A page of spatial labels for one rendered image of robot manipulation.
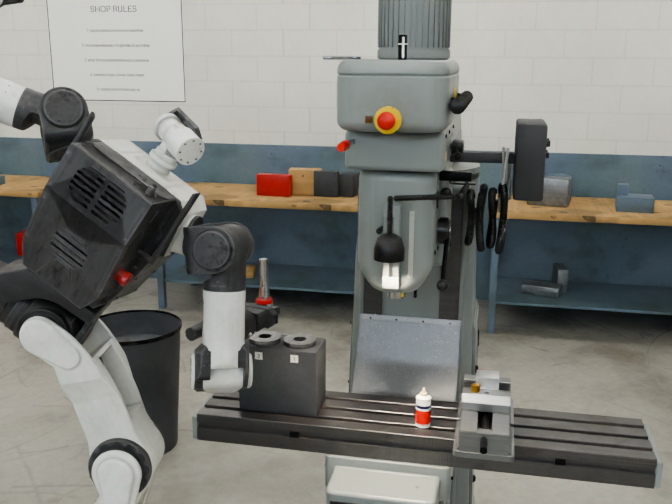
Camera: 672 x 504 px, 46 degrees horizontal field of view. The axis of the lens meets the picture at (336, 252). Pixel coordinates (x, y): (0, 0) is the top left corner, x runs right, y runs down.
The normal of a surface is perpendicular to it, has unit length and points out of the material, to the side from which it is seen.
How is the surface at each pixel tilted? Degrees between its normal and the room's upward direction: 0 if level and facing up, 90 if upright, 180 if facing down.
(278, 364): 90
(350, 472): 0
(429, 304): 90
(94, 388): 115
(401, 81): 90
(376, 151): 90
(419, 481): 0
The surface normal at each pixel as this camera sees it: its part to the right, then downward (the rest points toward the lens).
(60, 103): 0.32, -0.20
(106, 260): -0.33, 0.34
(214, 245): -0.18, 0.10
